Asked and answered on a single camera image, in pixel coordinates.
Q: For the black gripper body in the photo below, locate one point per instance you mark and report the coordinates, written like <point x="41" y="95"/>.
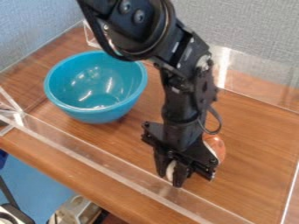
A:
<point x="182" y="141"/>

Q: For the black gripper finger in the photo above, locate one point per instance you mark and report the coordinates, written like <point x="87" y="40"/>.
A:
<point x="182" y="172"/>
<point x="162" y="161"/>

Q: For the white brown toy mushroom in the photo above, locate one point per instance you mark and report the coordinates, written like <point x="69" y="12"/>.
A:
<point x="217" y="147"/>

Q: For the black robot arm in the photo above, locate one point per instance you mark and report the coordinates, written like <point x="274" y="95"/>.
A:
<point x="141" y="30"/>

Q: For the blue bowl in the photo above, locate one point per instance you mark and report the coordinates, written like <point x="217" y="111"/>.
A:
<point x="94" y="87"/>

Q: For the clear acrylic front barrier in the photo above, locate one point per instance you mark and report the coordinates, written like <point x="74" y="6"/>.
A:
<point x="127" y="190"/>

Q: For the clear acrylic barrier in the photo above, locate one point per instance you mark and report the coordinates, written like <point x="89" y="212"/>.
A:
<point x="258" y="78"/>
<point x="127" y="190"/>

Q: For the white device under table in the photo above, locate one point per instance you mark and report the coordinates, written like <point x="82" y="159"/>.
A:
<point x="77" y="211"/>

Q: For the clear acrylic back barrier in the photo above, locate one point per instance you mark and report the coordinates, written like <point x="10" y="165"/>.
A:
<point x="258" y="78"/>

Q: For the black chair leg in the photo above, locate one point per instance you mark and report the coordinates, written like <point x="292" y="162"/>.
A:
<point x="11" y="213"/>

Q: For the clear acrylic left bracket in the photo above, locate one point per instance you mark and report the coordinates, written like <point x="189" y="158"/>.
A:
<point x="10" y="110"/>

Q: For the clear acrylic corner bracket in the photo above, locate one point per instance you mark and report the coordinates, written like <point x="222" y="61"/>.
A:
<point x="90" y="37"/>

